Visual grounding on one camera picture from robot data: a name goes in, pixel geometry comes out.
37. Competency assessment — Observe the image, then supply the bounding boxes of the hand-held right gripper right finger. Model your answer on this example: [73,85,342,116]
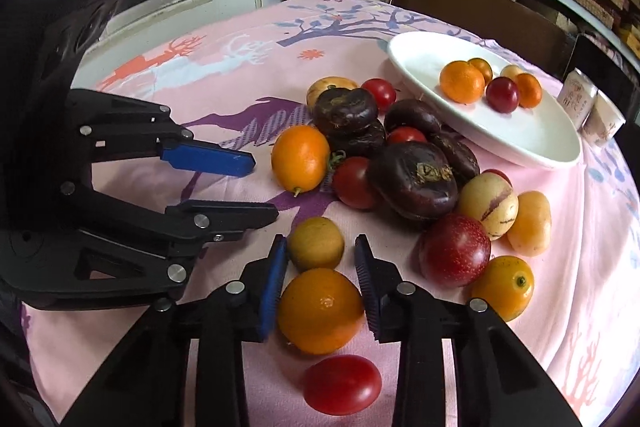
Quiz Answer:
[354,234,583,427]

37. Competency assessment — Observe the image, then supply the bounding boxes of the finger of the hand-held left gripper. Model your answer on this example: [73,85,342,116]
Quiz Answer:
[70,89,257,178]
[60,179,280,289]

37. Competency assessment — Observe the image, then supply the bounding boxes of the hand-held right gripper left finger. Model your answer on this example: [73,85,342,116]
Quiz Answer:
[60,234,290,427]

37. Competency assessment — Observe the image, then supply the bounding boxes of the small tan pepino melon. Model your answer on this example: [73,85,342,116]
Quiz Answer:
[287,216,345,272]

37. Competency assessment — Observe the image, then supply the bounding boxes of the red cherry tomato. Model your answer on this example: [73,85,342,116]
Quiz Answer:
[332,156,381,210]
[360,78,397,108]
[302,354,383,416]
[386,126,429,146]
[481,169,513,188]

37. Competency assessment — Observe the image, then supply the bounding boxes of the dark red plum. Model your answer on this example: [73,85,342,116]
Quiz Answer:
[485,77,520,114]
[418,213,492,289]

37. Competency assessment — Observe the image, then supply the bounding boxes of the smooth yellow pepino melon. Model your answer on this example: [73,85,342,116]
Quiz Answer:
[506,190,552,258]

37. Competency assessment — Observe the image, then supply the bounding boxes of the white round plate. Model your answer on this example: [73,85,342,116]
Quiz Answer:
[386,32,582,170]

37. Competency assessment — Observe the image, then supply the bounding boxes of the large bumpy mandarin orange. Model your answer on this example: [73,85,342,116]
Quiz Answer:
[439,60,486,104]

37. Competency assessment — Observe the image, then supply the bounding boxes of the dark purple water chestnut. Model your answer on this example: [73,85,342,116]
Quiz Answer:
[368,141,459,222]
[383,99,444,138]
[429,131,481,188]
[313,88,379,138]
[325,122,387,158]

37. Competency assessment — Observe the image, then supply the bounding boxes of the pink deer print tablecloth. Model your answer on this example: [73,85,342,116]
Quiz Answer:
[20,0,640,427]

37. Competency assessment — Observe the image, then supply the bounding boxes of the pale drink can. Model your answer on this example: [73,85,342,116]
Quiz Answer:
[559,68,598,131]

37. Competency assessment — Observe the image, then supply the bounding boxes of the printed paper cup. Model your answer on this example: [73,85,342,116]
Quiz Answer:
[581,91,627,146]

